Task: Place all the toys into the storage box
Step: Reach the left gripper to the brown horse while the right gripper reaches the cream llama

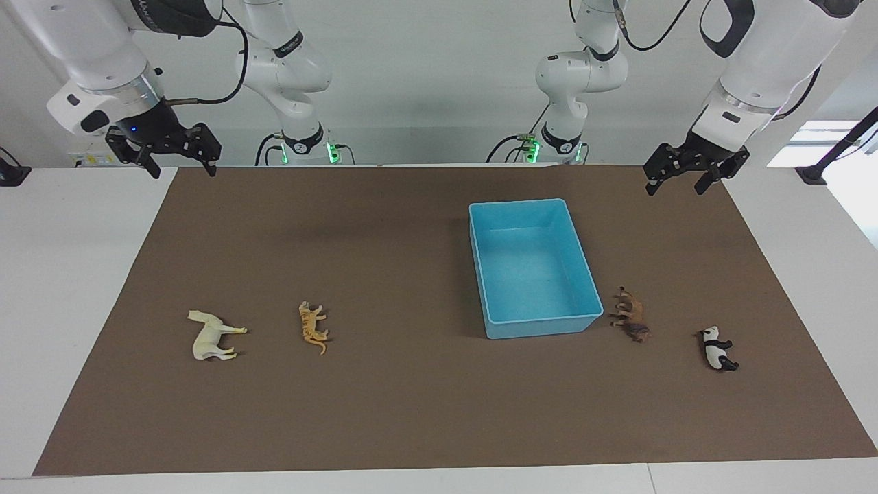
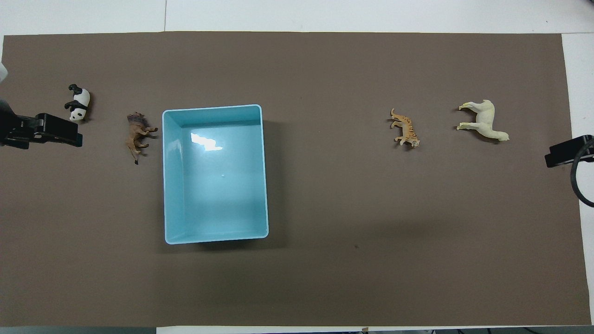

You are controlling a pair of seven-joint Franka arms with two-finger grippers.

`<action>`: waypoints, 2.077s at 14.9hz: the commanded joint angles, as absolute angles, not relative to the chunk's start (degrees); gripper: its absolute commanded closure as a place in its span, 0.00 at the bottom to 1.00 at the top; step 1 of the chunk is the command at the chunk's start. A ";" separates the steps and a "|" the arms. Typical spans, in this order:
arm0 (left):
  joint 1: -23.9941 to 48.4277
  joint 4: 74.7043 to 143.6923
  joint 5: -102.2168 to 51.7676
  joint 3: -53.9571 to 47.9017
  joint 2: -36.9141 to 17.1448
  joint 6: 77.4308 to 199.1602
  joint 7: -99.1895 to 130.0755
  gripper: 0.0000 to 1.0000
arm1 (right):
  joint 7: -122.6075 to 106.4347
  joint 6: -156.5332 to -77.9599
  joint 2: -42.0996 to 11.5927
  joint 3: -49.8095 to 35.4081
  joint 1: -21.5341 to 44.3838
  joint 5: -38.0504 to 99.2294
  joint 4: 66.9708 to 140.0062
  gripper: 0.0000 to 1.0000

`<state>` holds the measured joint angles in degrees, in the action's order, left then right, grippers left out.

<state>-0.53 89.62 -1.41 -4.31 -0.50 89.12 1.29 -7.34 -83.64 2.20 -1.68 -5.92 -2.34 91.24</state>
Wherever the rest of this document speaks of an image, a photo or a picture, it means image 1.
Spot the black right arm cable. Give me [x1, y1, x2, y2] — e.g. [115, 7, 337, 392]
[165, 0, 250, 106]

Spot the orange tiger toy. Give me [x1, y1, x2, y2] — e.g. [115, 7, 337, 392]
[298, 301, 331, 355]

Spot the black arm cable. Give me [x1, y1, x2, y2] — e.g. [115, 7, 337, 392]
[165, 0, 250, 106]
[610, 0, 822, 121]

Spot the black base cable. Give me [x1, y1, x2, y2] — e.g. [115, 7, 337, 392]
[255, 132, 286, 166]
[486, 103, 551, 164]

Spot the blue plastic storage box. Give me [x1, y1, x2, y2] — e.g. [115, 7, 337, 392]
[468, 198, 604, 340]

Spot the cream white horse toy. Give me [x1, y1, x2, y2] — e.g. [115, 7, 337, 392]
[188, 310, 249, 362]

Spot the black table clamp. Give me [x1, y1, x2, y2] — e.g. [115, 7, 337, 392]
[0, 147, 32, 187]

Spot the black white panda toy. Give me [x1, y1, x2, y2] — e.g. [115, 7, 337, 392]
[697, 325, 740, 373]

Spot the black camera stand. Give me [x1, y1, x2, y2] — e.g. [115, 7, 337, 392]
[796, 106, 878, 185]

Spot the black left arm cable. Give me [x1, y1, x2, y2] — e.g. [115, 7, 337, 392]
[610, 0, 822, 121]

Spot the brown table mat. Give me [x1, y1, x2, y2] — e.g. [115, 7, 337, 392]
[32, 163, 878, 478]

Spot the brown lion toy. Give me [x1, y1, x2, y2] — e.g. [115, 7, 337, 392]
[608, 286, 652, 344]

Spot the white wall socket box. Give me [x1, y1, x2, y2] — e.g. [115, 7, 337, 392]
[67, 140, 121, 168]

